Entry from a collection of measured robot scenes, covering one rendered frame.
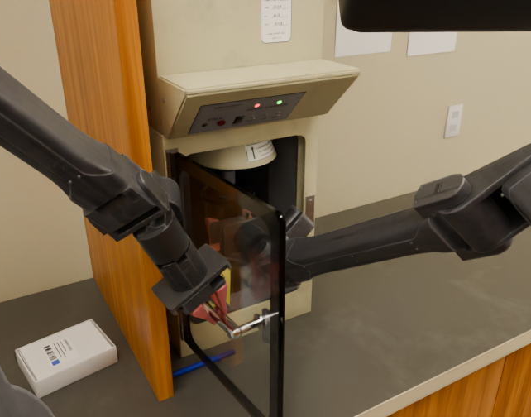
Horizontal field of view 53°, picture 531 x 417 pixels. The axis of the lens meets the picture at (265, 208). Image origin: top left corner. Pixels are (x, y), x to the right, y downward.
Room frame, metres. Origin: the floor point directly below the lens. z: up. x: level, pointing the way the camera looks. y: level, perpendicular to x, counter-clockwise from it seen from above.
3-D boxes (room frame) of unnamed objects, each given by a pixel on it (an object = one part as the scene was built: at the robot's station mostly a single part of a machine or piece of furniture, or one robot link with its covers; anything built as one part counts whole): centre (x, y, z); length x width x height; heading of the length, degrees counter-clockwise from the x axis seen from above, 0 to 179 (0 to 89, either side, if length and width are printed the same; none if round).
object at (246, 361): (0.72, 0.07, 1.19); 0.30 x 0.01 x 0.40; 36
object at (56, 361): (0.84, 0.40, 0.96); 0.16 x 0.12 x 0.04; 130
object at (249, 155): (1.03, 0.07, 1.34); 0.18 x 0.18 x 0.05
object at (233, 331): (0.65, 0.05, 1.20); 0.10 x 0.05 x 0.03; 36
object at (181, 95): (0.89, 0.00, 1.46); 0.32 x 0.12 x 0.10; 120
